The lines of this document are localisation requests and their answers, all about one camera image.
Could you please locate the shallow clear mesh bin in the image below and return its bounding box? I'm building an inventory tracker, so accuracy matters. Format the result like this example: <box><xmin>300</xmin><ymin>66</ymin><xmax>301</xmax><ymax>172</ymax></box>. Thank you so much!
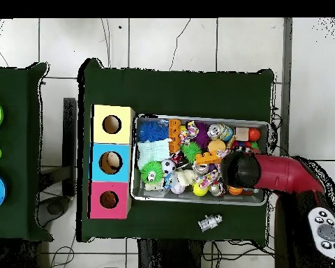
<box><xmin>129</xmin><ymin>114</ymin><xmax>270</xmax><ymax>207</ymax></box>

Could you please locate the colourful dotted cloth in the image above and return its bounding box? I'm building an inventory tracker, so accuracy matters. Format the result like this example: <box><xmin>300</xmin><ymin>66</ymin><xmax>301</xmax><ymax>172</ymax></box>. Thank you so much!
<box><xmin>194</xmin><ymin>149</ymin><xmax>231</xmax><ymax>189</ymax></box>

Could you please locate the green fuzzy ball with eye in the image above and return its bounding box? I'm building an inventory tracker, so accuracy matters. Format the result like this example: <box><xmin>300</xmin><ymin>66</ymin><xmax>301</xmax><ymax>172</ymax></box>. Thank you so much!
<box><xmin>140</xmin><ymin>161</ymin><xmax>165</xmax><ymax>184</ymax></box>

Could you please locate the black upright panel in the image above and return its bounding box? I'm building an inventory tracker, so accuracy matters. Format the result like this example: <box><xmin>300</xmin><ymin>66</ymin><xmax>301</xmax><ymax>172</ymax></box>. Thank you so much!
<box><xmin>62</xmin><ymin>97</ymin><xmax>77</xmax><ymax>196</ymax></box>

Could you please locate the purple spiky ball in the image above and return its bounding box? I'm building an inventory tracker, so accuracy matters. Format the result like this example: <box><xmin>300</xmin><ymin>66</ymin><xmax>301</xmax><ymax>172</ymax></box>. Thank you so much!
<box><xmin>194</xmin><ymin>121</ymin><xmax>211</xmax><ymax>149</ymax></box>

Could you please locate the red-orange ball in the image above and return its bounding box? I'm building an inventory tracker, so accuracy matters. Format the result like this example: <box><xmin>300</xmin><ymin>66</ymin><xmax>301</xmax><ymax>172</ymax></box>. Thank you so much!
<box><xmin>248</xmin><ymin>127</ymin><xmax>261</xmax><ymax>142</ymax></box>

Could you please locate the cream plush toy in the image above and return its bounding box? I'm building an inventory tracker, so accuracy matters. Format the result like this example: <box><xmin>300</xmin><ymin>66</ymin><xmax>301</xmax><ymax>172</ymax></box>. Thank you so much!
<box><xmin>174</xmin><ymin>169</ymin><xmax>199</xmax><ymax>187</ymax></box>

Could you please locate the wooden box with three holes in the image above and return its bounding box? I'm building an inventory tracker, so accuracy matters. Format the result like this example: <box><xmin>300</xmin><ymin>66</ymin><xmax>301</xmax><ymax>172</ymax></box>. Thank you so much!
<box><xmin>87</xmin><ymin>104</ymin><xmax>136</xmax><ymax>220</ymax></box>

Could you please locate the blue spiky rubber ball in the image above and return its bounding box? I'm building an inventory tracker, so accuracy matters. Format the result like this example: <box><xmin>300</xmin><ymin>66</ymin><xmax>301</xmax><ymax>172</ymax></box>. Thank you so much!
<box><xmin>137</xmin><ymin>120</ymin><xmax>170</xmax><ymax>142</ymax></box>

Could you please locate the colourful drink can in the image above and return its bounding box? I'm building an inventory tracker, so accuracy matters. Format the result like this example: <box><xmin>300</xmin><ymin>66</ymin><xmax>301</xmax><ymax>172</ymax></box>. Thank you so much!
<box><xmin>207</xmin><ymin>123</ymin><xmax>234</xmax><ymax>142</ymax></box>

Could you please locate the small soccer ball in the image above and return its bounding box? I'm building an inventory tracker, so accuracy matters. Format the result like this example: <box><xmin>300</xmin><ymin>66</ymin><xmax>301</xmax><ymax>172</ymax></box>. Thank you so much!
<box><xmin>161</xmin><ymin>158</ymin><xmax>177</xmax><ymax>174</ymax></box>

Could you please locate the silver robot figure toy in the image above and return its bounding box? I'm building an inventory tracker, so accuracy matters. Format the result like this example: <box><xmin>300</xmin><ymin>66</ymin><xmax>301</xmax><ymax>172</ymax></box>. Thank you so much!
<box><xmin>197</xmin><ymin>214</ymin><xmax>223</xmax><ymax>232</ymax></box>

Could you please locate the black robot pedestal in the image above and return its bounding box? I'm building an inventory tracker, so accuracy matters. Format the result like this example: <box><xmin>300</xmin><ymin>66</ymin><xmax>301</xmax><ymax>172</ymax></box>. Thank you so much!
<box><xmin>137</xmin><ymin>238</ymin><xmax>204</xmax><ymax>268</ymax></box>

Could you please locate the light blue knitted cloth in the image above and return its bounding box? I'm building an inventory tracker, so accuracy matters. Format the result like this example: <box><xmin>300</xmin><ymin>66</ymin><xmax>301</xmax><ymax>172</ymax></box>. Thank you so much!
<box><xmin>136</xmin><ymin>138</ymin><xmax>172</xmax><ymax>168</ymax></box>

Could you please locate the grey floor stand base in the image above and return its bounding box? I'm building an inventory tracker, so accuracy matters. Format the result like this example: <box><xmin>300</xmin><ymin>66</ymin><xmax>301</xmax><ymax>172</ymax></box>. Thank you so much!
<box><xmin>38</xmin><ymin>165</ymin><xmax>73</xmax><ymax>228</ymax></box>

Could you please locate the plain wooden cube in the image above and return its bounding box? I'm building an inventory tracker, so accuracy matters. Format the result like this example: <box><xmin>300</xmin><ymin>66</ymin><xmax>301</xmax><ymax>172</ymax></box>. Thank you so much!
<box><xmin>234</xmin><ymin>127</ymin><xmax>250</xmax><ymax>142</ymax></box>

